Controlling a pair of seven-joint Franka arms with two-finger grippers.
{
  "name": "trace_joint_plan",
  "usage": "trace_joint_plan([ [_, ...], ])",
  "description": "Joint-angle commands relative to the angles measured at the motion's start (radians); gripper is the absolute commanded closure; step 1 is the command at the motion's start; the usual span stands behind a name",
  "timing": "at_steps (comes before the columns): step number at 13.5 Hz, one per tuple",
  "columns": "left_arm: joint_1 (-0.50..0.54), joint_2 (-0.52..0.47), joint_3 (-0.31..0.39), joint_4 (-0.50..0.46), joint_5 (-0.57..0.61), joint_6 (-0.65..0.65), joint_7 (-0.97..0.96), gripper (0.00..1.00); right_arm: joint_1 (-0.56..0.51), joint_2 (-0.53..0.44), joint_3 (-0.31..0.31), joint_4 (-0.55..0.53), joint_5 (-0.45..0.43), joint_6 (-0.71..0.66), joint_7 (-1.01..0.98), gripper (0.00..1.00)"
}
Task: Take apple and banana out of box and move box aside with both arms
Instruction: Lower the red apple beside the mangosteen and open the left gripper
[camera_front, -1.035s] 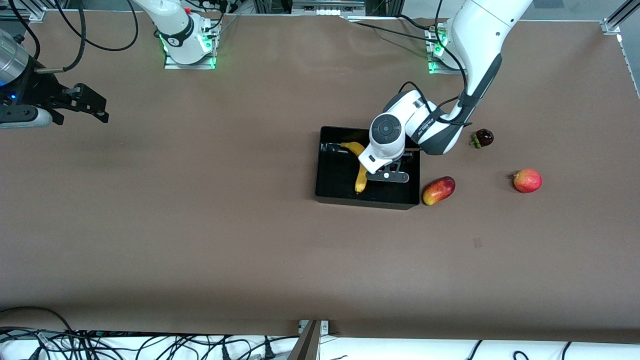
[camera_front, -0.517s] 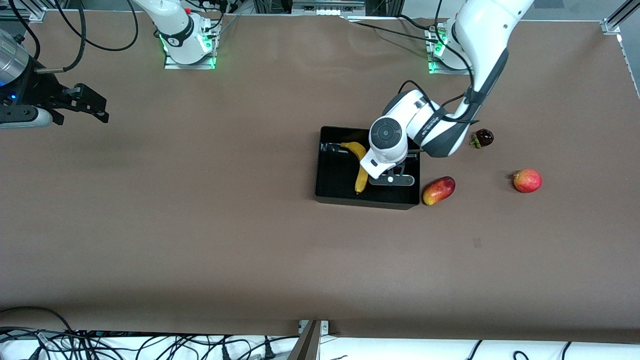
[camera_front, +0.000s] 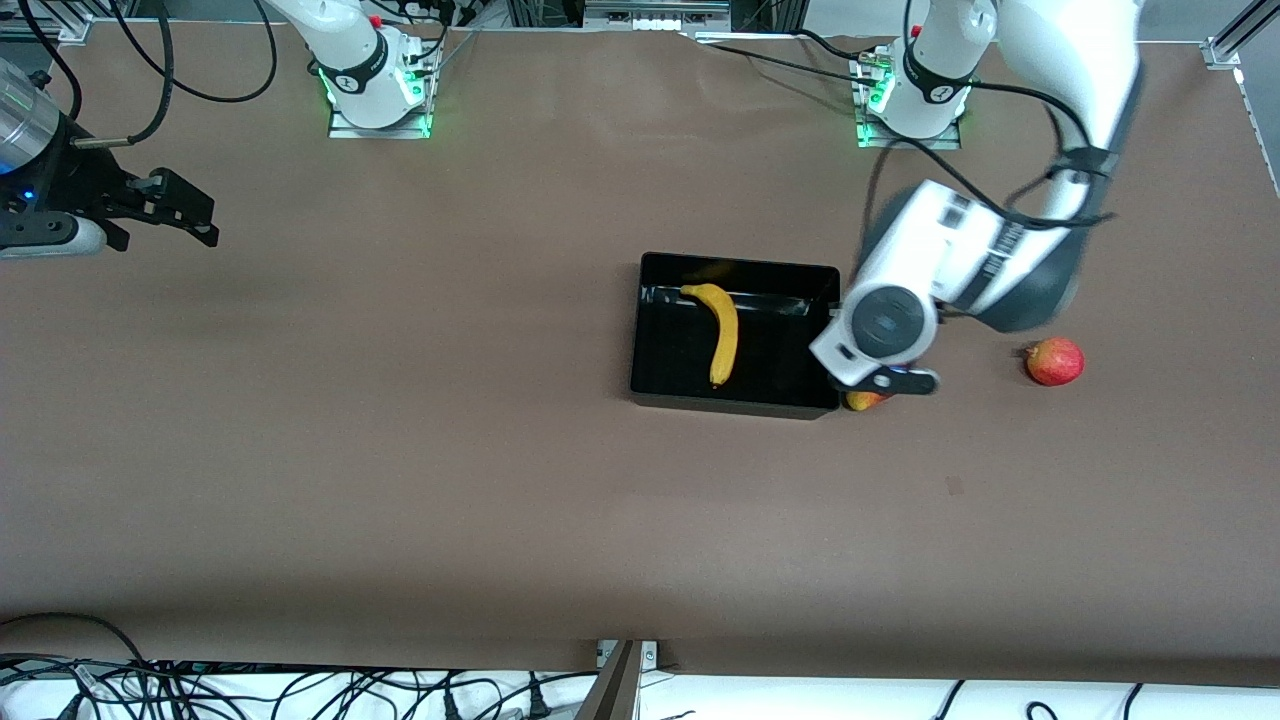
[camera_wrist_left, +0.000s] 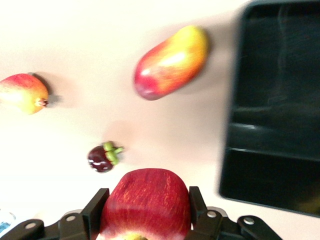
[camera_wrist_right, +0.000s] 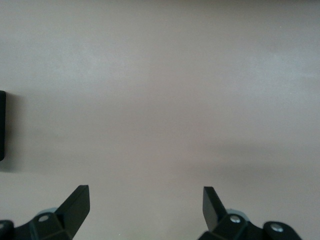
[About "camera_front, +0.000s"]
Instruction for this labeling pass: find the black plastic box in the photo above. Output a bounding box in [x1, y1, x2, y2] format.
[629, 251, 842, 421]

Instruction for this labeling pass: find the yellow banana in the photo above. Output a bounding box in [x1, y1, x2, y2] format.
[680, 283, 741, 389]

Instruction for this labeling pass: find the grey metal equipment panel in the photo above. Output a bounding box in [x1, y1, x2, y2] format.
[585, 0, 731, 31]

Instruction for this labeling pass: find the dark grey support beam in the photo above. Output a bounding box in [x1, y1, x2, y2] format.
[575, 640, 641, 720]

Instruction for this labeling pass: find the red pomegranate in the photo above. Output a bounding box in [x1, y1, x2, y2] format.
[1025, 337, 1086, 387]

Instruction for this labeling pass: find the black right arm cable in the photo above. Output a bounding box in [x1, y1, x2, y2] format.
[72, 0, 176, 149]

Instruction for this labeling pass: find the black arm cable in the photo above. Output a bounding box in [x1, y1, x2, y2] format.
[72, 0, 176, 149]
[900, 80, 1116, 231]

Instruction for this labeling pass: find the aluminium frame profile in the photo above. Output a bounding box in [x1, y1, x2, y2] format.
[0, 0, 93, 43]
[1203, 0, 1280, 71]

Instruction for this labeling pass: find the arched black floor cable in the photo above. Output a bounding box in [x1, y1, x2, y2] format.
[0, 612, 151, 669]

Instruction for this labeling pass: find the straight black table cable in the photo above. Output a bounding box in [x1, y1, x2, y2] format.
[715, 42, 886, 91]

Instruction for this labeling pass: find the curved black table cable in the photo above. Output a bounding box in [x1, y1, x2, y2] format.
[795, 28, 876, 61]

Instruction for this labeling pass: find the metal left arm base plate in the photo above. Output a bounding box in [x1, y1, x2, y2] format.
[855, 55, 966, 151]

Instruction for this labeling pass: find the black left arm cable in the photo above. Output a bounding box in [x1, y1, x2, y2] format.
[900, 80, 1116, 231]

